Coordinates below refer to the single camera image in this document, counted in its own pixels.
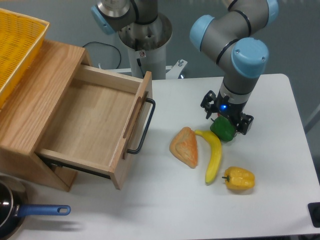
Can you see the yellow plastic basket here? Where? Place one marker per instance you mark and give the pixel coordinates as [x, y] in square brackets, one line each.
[21, 37]

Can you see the wooden drawer cabinet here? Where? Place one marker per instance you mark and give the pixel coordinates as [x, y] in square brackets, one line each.
[28, 111]

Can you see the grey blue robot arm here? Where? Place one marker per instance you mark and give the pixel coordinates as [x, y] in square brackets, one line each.
[227, 41]

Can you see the frying pan blue handle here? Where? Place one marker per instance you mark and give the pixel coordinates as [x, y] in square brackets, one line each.
[15, 206]

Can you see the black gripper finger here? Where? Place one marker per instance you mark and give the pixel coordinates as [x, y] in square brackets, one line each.
[244, 124]
[208, 103]

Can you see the toy croissant bread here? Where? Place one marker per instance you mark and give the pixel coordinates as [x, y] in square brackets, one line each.
[185, 148]

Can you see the yellow toy bell pepper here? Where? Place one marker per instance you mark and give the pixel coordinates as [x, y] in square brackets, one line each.
[237, 178]

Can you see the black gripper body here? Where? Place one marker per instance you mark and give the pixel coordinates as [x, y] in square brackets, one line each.
[231, 111]

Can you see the green toy bell pepper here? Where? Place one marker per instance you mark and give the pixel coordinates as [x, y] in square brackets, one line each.
[223, 129]

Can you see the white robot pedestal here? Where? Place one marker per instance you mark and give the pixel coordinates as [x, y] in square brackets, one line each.
[146, 45]

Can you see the open wooden drawer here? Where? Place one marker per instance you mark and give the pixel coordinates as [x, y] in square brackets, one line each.
[99, 124]

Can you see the yellow toy banana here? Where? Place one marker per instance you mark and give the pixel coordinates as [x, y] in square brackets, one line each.
[215, 154]

